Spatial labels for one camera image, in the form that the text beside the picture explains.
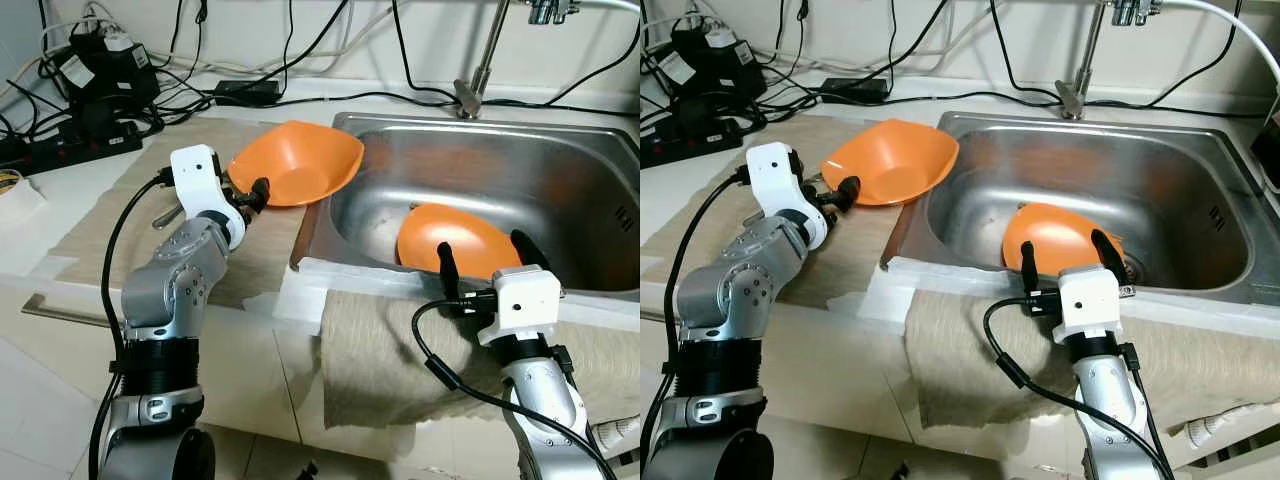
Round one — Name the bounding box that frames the orange plastic plate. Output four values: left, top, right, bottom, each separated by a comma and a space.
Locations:
1002, 202, 1126, 281
396, 203, 523, 281

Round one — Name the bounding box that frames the black power adapter brick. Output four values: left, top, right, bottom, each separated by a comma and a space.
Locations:
820, 78, 891, 103
213, 80, 283, 106

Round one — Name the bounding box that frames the white tape roll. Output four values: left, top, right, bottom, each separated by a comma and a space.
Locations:
0, 168, 46, 226

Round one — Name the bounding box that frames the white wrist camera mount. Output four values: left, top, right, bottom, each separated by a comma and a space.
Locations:
1055, 265, 1126, 346
168, 144, 246, 251
746, 142, 829, 251
478, 267, 563, 348

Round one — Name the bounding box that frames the black power strip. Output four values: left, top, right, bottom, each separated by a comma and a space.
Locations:
640, 118, 746, 166
0, 125, 143, 171

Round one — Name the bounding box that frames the steel cabinet bar handle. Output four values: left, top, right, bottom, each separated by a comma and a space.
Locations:
22, 293, 126, 331

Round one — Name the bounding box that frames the stainless steel sink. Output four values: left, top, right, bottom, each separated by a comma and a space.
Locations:
290, 112, 641, 301
880, 112, 1280, 306

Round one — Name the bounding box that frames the beige cloth towel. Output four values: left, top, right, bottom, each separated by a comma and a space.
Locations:
320, 290, 641, 431
905, 290, 1280, 431

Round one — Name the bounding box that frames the black charger device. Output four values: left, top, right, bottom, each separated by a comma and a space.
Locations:
665, 22, 761, 101
55, 28, 161, 111

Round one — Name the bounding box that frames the steel faucet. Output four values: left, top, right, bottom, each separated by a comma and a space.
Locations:
1055, 0, 1166, 119
453, 0, 586, 119

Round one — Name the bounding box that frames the black appliance with red label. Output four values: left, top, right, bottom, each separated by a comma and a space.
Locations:
1250, 125, 1280, 191

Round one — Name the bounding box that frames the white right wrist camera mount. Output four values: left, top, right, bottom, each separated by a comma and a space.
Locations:
1055, 265, 1126, 346
478, 267, 563, 348

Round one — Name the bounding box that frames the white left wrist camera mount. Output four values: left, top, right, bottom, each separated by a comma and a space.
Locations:
746, 142, 829, 251
168, 144, 246, 251

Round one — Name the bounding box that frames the plain cream cabinet door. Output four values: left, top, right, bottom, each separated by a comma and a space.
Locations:
275, 325, 521, 471

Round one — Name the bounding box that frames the orange plastic bowl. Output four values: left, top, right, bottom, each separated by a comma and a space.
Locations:
820, 118, 961, 207
227, 120, 365, 208

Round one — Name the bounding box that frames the white corrugated hose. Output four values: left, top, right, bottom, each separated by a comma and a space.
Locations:
1185, 400, 1280, 451
590, 418, 641, 453

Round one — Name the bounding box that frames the black wall cable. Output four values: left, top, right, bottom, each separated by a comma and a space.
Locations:
390, 0, 461, 103
990, 0, 1059, 101

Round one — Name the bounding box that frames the beige counter mat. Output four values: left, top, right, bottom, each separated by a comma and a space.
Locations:
700, 115, 926, 311
48, 118, 336, 311

